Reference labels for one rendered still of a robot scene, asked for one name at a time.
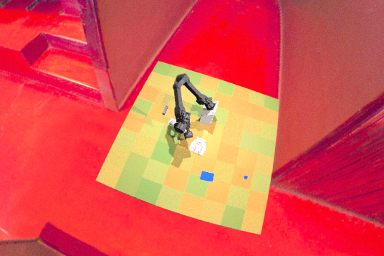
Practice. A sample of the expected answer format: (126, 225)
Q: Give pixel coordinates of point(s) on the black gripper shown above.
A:
(189, 133)

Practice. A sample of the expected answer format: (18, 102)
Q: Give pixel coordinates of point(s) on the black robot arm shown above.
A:
(179, 110)

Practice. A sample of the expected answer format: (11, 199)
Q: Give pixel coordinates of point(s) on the blue flat rectangular plate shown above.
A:
(206, 176)

